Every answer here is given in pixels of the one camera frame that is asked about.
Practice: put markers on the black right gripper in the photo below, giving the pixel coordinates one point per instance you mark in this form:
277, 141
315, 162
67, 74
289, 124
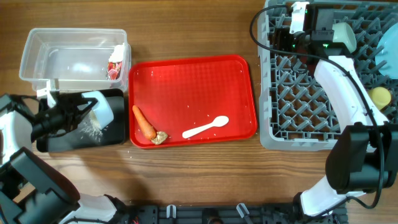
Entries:
280, 39

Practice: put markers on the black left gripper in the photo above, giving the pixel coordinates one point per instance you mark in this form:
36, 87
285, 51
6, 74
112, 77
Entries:
68, 105

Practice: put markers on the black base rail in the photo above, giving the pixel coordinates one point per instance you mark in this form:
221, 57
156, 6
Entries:
268, 213

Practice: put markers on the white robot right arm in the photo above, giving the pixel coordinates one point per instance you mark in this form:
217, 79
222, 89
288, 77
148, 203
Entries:
364, 158

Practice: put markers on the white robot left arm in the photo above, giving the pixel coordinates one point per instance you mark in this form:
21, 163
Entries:
31, 190

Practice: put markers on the red snack wrapper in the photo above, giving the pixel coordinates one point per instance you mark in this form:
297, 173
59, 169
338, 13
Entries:
114, 70

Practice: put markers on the light blue plate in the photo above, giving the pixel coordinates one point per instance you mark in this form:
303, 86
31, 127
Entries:
387, 57

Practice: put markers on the black waste tray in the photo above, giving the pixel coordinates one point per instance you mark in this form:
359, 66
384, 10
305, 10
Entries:
87, 133

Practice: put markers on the clear plastic bin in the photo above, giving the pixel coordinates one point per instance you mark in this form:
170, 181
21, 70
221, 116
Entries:
77, 57

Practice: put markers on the orange carrot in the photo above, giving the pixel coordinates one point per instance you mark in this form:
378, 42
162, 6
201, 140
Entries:
147, 130

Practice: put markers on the pale green bowl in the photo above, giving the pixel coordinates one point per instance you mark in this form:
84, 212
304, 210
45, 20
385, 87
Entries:
344, 34

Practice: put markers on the beige food scrap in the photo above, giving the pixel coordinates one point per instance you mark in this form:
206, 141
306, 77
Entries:
160, 137

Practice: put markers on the white plastic spoon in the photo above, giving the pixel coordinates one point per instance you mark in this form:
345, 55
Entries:
218, 122

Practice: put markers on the red plastic tray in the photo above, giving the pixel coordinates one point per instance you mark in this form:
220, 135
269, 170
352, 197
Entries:
178, 95

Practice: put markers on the grey-blue dishwasher rack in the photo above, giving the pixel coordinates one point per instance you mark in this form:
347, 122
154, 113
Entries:
294, 111

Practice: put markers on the light blue rice bowl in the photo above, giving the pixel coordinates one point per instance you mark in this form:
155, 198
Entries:
101, 114

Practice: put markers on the yellow plastic cup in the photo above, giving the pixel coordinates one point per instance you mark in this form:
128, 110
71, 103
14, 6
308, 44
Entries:
380, 96

